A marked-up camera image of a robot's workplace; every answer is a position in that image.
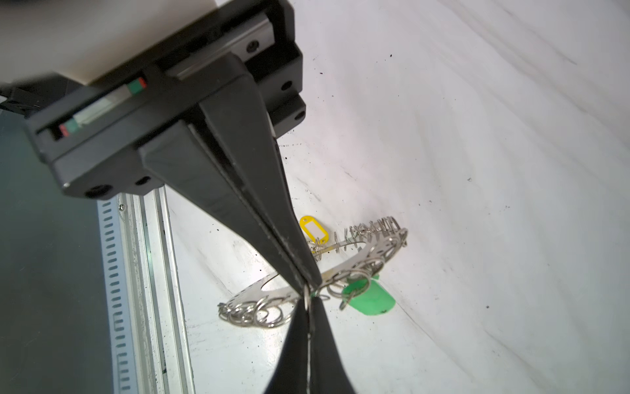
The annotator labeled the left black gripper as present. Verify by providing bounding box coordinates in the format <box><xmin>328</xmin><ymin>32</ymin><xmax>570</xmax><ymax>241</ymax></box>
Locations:
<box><xmin>26</xmin><ymin>1</ymin><xmax>323</xmax><ymax>292</ymax></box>

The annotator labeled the yellow key tag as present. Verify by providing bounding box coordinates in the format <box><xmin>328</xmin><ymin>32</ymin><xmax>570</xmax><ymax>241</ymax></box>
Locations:
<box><xmin>299</xmin><ymin>215</ymin><xmax>330</xmax><ymax>246</ymax></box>

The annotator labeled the round metal key organizer disc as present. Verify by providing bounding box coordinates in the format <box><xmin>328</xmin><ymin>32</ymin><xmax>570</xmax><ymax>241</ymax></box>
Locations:
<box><xmin>218</xmin><ymin>216</ymin><xmax>409</xmax><ymax>328</ymax></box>

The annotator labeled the green tag inside disc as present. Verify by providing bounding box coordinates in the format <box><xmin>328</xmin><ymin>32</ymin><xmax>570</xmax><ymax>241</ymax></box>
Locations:
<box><xmin>342</xmin><ymin>275</ymin><xmax>396</xmax><ymax>316</ymax></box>

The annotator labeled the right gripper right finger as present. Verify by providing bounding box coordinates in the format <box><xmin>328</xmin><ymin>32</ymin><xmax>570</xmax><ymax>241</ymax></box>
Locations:
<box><xmin>308</xmin><ymin>297</ymin><xmax>355</xmax><ymax>394</ymax></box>

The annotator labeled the aluminium mounting rail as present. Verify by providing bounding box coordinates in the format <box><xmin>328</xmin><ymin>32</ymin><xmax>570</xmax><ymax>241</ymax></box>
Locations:
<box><xmin>97</xmin><ymin>188</ymin><xmax>195</xmax><ymax>393</ymax></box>

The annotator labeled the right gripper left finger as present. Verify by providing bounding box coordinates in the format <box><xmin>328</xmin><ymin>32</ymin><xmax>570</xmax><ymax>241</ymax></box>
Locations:
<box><xmin>264</xmin><ymin>300</ymin><xmax>309</xmax><ymax>394</ymax></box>

